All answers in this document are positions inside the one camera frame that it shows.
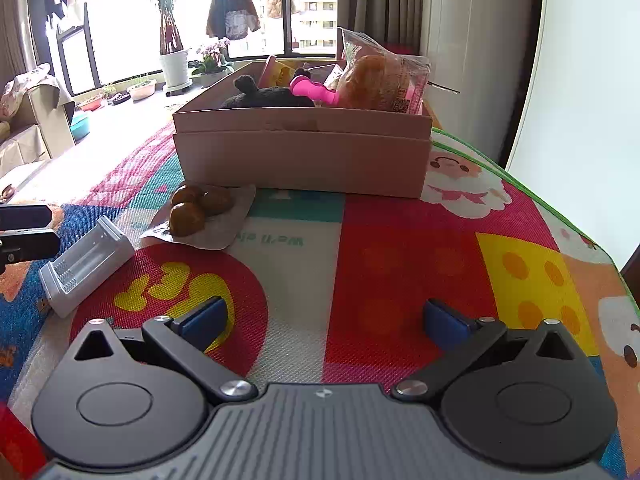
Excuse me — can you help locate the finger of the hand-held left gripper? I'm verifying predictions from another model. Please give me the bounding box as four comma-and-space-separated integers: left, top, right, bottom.
0, 229, 62, 275
0, 203, 52, 231

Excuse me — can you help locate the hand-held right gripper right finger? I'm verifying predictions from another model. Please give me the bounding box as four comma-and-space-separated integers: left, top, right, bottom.
392, 299, 573, 403

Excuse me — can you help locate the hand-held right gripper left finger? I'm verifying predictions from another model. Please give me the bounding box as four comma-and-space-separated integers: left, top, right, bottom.
75, 296, 258, 403

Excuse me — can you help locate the white battery charger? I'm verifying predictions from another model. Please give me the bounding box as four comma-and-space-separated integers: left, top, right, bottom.
39, 215, 136, 319

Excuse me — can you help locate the clear packet of brown eggs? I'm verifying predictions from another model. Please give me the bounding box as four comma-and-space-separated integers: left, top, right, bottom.
140, 183, 257, 251

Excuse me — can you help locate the brown cardboard box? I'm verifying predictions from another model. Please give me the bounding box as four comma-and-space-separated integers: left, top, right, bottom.
172, 60, 433, 199

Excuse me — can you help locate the bread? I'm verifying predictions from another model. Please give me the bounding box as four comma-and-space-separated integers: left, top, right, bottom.
332, 26, 432, 116

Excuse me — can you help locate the colourful play mat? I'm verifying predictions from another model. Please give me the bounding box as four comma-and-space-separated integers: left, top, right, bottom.
0, 115, 640, 480

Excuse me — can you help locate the beige armchair with cloth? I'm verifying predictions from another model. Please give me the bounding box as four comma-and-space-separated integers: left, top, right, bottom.
0, 62, 76, 176

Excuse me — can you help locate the teal basin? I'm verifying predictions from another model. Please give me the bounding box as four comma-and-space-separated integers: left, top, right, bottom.
70, 111, 92, 142

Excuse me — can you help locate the white rectangular planter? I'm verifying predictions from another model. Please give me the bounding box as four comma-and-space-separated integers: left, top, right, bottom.
127, 79, 157, 102

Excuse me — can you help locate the tall plant in white pot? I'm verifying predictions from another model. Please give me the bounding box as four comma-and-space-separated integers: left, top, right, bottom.
129, 0, 192, 93

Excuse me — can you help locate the black plush toy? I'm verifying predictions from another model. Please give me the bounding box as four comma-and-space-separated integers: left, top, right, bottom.
220, 74, 316, 109

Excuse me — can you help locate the pink orchid in white pot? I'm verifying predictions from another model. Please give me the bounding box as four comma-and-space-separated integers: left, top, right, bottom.
190, 42, 235, 88

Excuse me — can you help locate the yellow and pink packet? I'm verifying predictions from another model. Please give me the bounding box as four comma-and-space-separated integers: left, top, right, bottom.
260, 55, 306, 88

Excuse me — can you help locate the hanging brown jacket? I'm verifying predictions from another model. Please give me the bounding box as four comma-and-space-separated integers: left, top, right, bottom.
206, 0, 261, 41

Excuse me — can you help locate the hanging orange garment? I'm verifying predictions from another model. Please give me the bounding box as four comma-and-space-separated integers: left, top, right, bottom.
265, 0, 297, 20

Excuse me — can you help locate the black metal frame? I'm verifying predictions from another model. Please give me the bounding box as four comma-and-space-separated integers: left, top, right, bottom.
55, 2, 101, 98

